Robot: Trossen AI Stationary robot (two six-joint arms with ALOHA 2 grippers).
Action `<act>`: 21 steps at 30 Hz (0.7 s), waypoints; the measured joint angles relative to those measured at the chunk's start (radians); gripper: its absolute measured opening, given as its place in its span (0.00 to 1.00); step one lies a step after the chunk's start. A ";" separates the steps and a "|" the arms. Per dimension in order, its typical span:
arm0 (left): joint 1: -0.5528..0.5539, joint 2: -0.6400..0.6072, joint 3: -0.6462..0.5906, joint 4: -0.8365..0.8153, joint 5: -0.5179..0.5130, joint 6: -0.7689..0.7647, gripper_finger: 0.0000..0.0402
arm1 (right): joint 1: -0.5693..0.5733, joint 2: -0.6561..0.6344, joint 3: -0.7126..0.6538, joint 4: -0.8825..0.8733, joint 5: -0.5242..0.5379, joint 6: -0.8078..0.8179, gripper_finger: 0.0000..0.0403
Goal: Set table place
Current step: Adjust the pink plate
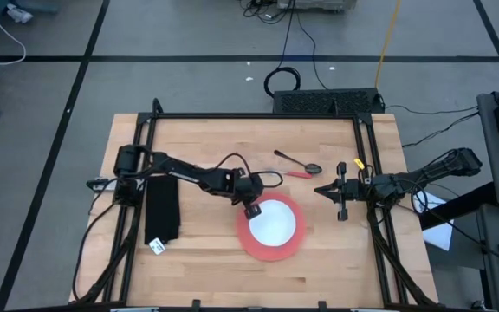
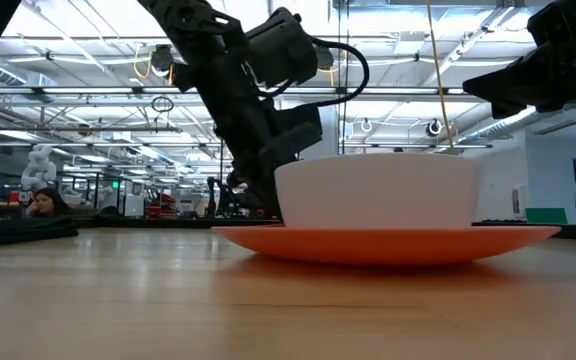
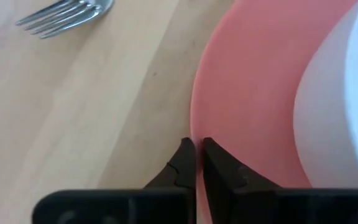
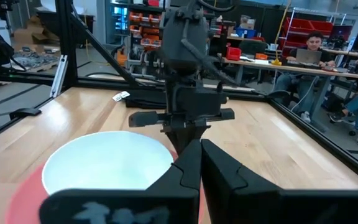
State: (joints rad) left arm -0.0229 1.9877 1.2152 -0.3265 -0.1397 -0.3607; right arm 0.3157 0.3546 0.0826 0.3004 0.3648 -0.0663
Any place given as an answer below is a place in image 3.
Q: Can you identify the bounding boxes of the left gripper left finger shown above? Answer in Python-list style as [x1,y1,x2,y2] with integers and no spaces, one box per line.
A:
[144,137,197,190]

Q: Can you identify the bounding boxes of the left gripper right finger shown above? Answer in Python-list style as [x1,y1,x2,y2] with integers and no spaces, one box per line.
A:
[202,137,285,191]

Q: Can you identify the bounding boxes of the red round plate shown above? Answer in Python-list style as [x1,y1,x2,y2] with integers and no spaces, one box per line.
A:
[190,0,358,224]

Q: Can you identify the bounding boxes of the white bowl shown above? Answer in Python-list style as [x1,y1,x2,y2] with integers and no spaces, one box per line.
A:
[293,0,358,189]

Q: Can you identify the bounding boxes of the red-handled metal fork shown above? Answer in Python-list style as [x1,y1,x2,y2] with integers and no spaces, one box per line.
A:
[14,0,115,40]

